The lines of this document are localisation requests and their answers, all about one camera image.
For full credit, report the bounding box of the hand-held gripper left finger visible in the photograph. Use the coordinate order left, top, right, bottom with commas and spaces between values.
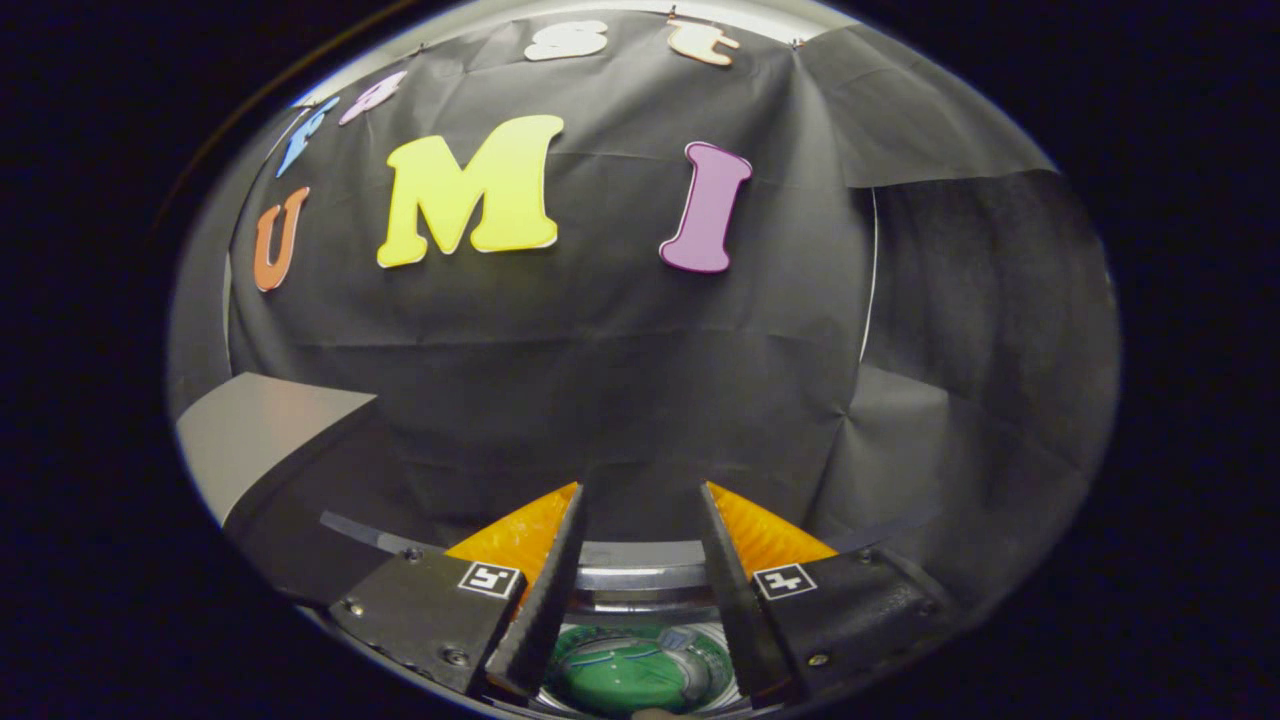
328, 482, 588, 698

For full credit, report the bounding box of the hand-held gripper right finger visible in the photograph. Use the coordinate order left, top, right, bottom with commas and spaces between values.
697, 481, 961, 701

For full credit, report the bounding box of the green polo shirt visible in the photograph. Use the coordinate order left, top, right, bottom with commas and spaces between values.
565, 640, 706, 714

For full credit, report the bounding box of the dark washing machine lid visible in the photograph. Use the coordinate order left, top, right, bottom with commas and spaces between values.
320, 508, 946, 596

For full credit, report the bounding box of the grey filing cabinet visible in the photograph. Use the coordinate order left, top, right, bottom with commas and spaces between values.
176, 373, 379, 526

